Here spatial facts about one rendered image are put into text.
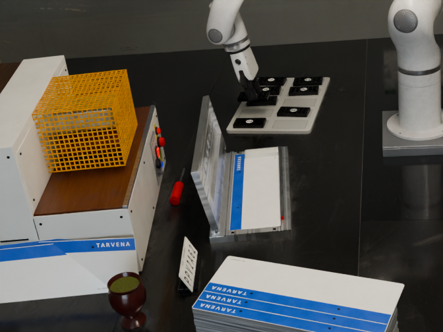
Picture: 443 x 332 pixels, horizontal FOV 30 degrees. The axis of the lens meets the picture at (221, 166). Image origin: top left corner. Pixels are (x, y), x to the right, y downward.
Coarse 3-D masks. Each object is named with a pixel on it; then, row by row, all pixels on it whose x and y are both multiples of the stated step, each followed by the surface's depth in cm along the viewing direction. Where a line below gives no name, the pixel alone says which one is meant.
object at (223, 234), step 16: (288, 160) 240; (224, 176) 234; (288, 176) 228; (224, 192) 226; (288, 192) 221; (224, 208) 219; (288, 208) 214; (224, 224) 212; (288, 224) 208; (224, 240) 208; (240, 240) 208
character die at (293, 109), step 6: (282, 108) 267; (288, 108) 267; (294, 108) 266; (300, 108) 266; (306, 108) 265; (282, 114) 264; (288, 114) 263; (294, 114) 262; (300, 114) 262; (306, 114) 261
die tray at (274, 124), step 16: (288, 80) 288; (288, 96) 277; (304, 96) 275; (320, 96) 273; (240, 112) 271; (256, 112) 269; (272, 112) 268; (240, 128) 261; (256, 128) 259; (272, 128) 258; (288, 128) 256; (304, 128) 255
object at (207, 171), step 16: (208, 96) 236; (208, 112) 236; (208, 128) 230; (208, 144) 226; (224, 144) 243; (192, 160) 204; (208, 160) 220; (224, 160) 237; (192, 176) 199; (208, 176) 215; (208, 192) 205; (208, 208) 204
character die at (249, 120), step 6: (240, 120) 264; (246, 120) 263; (252, 120) 262; (258, 120) 262; (264, 120) 261; (234, 126) 261; (240, 126) 261; (246, 126) 260; (252, 126) 260; (258, 126) 259
